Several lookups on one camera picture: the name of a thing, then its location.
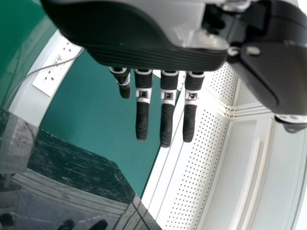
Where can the white socket strip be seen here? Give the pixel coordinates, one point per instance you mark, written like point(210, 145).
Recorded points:
point(49, 75)

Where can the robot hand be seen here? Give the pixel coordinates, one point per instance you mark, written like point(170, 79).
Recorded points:
point(134, 31)

